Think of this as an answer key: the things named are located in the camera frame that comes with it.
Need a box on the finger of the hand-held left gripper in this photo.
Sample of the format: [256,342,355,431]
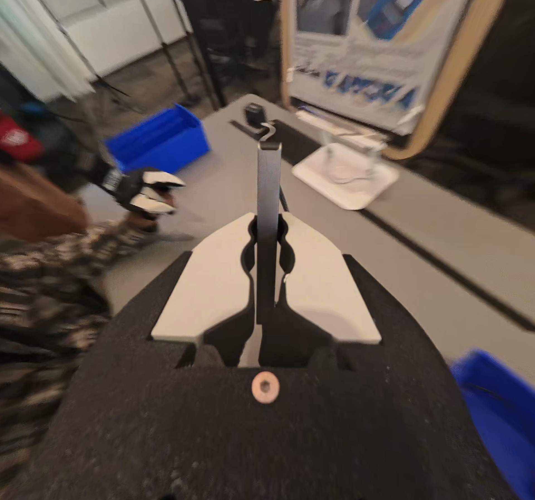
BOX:
[130,195,176,216]
[142,171,186,188]

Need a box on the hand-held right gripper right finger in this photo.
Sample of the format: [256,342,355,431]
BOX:
[259,212,382,366]

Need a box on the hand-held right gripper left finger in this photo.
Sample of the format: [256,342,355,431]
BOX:
[151,212,256,366]

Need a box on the blue plastic bin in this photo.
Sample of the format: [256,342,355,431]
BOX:
[104,104,211,174]
[451,349,535,500]

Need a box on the grey usb hub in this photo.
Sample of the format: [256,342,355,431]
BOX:
[256,141,283,326]

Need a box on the person's left forearm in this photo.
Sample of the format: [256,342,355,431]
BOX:
[0,220,159,471]

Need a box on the person's left hand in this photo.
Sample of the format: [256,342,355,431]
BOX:
[125,211,160,234]

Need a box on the brown wooden panel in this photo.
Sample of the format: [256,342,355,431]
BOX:
[0,163,89,243]

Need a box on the red printed cloth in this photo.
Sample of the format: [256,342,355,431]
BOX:
[0,111,44,164]

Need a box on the printed instruction sheet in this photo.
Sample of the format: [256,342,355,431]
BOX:
[288,0,485,137]

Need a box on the black mesh office chair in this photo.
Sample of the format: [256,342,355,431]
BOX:
[418,0,535,224]

